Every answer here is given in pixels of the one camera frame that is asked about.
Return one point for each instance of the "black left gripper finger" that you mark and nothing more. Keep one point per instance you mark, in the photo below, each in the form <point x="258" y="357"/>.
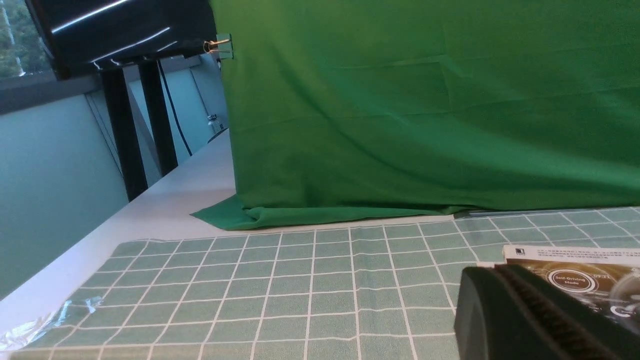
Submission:
<point x="509" y="313"/>

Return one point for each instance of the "top self-driving textbook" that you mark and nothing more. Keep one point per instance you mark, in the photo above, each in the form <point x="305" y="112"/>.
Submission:
<point x="607" y="280"/>

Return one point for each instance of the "green checkered tablecloth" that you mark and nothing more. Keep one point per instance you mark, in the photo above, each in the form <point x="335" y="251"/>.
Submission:
<point x="374" y="292"/>

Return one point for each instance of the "green backdrop cloth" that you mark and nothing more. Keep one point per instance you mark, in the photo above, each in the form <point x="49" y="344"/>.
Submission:
<point x="344" y="110"/>

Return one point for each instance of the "metal binder clip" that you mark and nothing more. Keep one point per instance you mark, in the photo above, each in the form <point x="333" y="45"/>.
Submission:
<point x="221" y="47"/>

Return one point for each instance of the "clear adhesive tape strip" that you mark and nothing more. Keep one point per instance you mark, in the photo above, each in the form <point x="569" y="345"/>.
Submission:
<point x="70" y="314"/>

